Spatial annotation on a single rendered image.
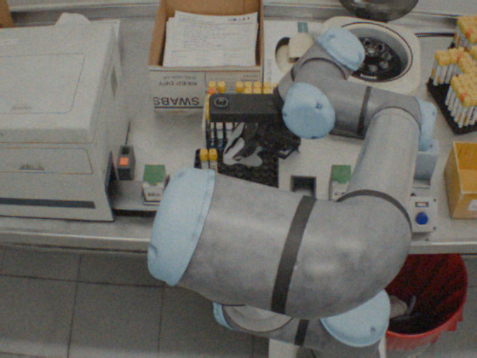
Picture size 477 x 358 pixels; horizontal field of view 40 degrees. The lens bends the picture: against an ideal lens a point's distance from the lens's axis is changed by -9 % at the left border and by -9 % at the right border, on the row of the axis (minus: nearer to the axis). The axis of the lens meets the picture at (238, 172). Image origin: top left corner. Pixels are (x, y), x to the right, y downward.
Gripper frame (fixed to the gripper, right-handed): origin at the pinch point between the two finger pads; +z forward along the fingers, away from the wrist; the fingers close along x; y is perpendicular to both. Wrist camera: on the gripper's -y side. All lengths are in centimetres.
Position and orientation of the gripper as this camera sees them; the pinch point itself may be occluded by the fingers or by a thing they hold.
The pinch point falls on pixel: (225, 156)
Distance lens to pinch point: 128.0
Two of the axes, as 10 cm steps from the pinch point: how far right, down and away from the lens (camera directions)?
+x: 0.3, -8.0, 5.9
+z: -4.9, 5.0, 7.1
